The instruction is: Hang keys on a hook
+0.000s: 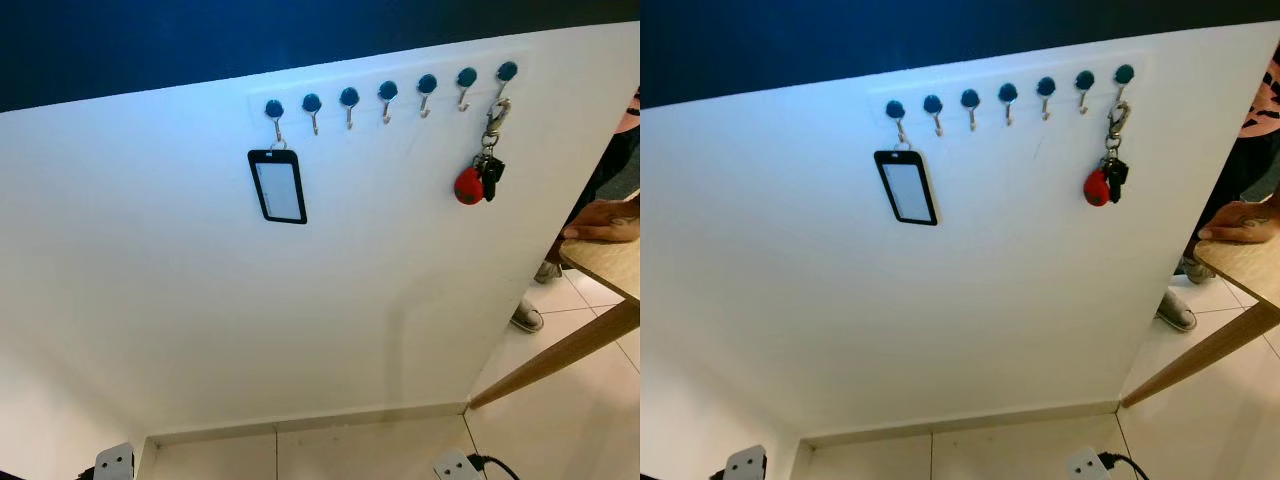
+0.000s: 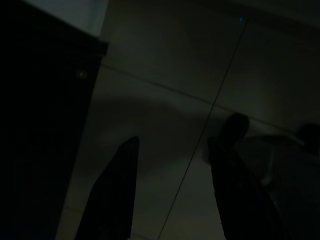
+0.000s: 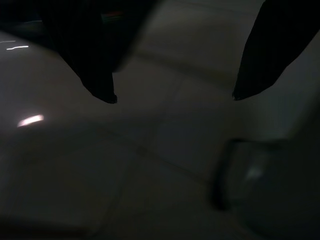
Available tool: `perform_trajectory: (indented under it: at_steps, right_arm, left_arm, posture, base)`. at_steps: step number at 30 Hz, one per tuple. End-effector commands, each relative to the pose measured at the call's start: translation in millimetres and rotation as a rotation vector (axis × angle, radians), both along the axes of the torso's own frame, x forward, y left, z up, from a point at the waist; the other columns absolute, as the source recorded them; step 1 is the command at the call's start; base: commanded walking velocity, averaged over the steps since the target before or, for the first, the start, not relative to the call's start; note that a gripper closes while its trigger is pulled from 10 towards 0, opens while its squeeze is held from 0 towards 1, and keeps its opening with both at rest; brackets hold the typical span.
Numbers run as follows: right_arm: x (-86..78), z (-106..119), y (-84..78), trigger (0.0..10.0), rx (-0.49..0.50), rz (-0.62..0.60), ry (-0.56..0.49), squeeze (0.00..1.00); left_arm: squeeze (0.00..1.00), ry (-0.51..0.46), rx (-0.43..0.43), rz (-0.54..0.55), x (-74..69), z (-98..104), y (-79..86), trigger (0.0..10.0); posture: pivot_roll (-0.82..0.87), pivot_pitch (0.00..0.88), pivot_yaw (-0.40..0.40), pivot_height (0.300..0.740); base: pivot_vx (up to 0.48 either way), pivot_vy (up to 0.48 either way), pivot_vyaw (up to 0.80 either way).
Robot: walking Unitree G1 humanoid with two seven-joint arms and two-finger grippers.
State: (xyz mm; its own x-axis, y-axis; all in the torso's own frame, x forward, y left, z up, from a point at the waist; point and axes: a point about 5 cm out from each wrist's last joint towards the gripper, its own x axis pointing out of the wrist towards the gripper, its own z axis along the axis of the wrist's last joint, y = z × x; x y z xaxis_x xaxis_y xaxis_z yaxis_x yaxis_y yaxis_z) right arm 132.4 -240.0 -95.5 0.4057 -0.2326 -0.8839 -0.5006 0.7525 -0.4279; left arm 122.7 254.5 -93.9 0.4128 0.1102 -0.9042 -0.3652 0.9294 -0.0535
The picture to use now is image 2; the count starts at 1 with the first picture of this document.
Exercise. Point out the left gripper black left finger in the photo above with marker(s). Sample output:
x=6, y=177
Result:
x=115, y=195

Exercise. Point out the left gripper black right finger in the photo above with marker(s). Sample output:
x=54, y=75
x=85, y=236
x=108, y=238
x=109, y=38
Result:
x=240, y=200

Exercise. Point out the dark cabinet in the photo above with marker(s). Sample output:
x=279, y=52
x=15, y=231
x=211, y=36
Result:
x=42, y=112

